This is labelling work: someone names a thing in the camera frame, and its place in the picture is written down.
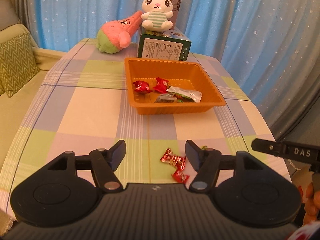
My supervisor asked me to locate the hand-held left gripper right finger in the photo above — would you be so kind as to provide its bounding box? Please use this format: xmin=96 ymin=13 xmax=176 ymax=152
xmin=184 ymin=139 xmax=263 ymax=193

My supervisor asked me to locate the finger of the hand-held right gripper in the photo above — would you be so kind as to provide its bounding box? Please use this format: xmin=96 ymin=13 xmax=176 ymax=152
xmin=251 ymin=138 xmax=284 ymax=157

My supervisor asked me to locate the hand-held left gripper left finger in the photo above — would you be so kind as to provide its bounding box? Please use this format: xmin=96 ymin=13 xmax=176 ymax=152
xmin=46 ymin=139 xmax=126 ymax=193

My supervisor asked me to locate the red candy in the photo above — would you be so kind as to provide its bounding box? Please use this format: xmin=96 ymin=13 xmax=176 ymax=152
xmin=132 ymin=80 xmax=153 ymax=95
xmin=160 ymin=148 xmax=176 ymax=165
xmin=172 ymin=155 xmax=187 ymax=169
xmin=171 ymin=169 xmax=190 ymax=184
xmin=152 ymin=77 xmax=169 ymax=94

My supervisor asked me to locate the orange plastic tray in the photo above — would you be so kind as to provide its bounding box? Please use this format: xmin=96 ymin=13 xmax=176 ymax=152
xmin=124 ymin=57 xmax=227 ymax=116

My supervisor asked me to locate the silver snack packet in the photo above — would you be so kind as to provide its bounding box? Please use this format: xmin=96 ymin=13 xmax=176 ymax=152
xmin=166 ymin=86 xmax=203 ymax=103

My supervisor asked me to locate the dark grey snack packet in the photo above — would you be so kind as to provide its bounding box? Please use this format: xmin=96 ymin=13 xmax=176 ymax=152
xmin=153 ymin=93 xmax=177 ymax=104

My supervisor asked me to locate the person's right hand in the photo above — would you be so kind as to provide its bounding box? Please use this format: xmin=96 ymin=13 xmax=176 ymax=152
xmin=302 ymin=181 xmax=320 ymax=228

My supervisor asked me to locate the beige printed board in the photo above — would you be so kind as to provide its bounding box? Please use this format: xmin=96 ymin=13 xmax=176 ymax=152
xmin=291 ymin=167 xmax=312 ymax=189

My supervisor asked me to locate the grey curtain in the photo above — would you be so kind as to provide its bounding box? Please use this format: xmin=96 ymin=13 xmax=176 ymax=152
xmin=267 ymin=62 xmax=320 ymax=146
xmin=14 ymin=0 xmax=44 ymax=48

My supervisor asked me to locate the red white patterned clothing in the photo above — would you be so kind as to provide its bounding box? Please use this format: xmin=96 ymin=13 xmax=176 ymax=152
xmin=285 ymin=220 xmax=320 ymax=240

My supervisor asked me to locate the light green sofa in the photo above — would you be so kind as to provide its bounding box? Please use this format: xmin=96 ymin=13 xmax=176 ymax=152
xmin=0 ymin=22 xmax=68 ymax=171

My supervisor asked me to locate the green cardboard box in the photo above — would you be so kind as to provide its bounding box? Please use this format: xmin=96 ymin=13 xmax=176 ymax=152
xmin=137 ymin=26 xmax=193 ymax=63

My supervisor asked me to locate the blue star curtain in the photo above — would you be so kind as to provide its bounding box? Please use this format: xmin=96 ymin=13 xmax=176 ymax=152
xmin=15 ymin=0 xmax=320 ymax=105

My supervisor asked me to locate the pink star plush toy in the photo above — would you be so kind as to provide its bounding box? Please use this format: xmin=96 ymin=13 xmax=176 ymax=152
xmin=96 ymin=10 xmax=143 ymax=54

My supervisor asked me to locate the green chevron cushion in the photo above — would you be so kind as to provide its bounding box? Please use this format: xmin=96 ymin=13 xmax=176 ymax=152
xmin=0 ymin=31 xmax=42 ymax=99

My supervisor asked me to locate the white bunny plush toy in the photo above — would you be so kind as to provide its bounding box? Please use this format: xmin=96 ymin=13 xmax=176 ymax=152
xmin=141 ymin=0 xmax=181 ymax=32

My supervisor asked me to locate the grey printed box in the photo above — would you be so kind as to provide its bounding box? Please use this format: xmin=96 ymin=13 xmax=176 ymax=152
xmin=149 ymin=0 xmax=184 ymax=28

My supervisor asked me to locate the grey satin cushion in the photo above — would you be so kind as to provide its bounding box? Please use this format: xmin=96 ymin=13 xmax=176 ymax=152
xmin=0 ymin=0 xmax=22 ymax=32

